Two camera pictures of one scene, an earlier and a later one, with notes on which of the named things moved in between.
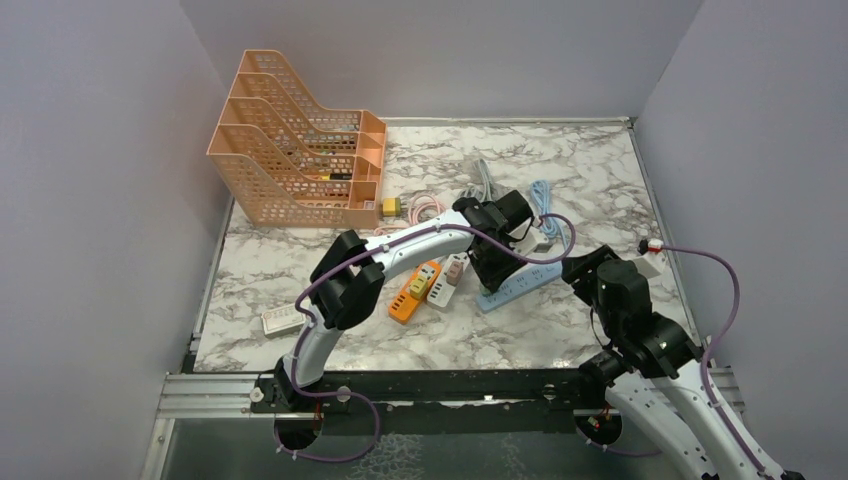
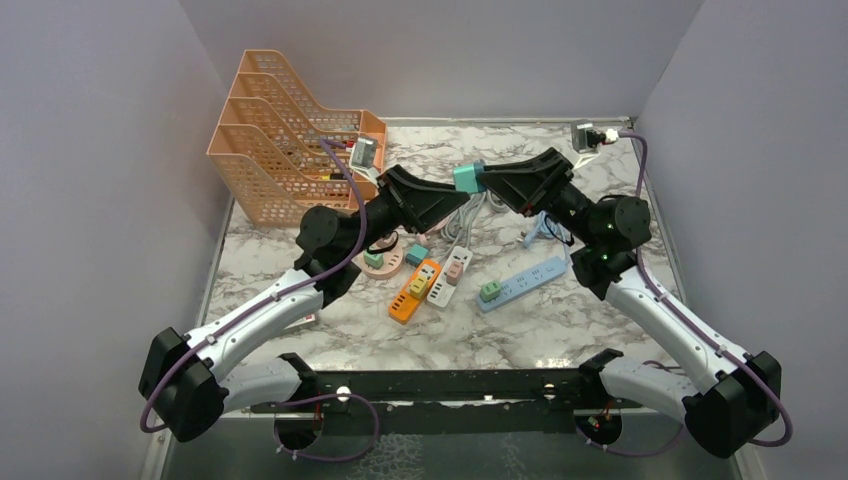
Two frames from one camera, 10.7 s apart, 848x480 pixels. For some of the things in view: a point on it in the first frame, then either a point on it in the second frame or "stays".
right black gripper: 581,270 → 531,184
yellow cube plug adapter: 418,287 stays
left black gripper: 493,278 → 417,204
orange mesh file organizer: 291,163 stays
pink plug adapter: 454,272 stays
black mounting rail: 436,402 stays
